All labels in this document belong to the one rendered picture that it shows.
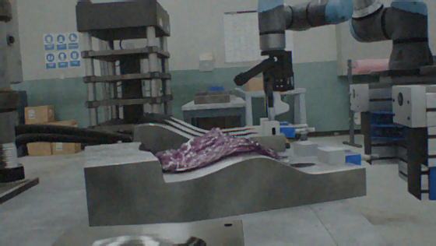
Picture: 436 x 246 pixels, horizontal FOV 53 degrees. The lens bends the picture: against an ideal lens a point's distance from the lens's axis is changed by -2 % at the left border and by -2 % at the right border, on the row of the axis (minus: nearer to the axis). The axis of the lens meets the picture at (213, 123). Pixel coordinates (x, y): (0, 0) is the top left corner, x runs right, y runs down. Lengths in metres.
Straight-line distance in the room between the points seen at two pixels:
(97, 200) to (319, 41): 7.26
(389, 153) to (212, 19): 6.38
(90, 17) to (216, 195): 4.63
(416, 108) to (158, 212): 0.61
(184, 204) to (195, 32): 7.04
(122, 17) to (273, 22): 4.03
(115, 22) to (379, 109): 4.02
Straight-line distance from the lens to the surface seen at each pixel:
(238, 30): 7.70
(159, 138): 1.11
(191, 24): 7.74
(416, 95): 1.06
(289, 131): 1.16
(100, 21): 5.25
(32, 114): 7.96
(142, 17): 5.15
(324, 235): 0.67
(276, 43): 1.25
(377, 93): 1.55
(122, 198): 0.72
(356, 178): 0.86
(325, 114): 7.86
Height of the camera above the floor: 1.02
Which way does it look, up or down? 5 degrees down
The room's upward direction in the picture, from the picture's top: 3 degrees counter-clockwise
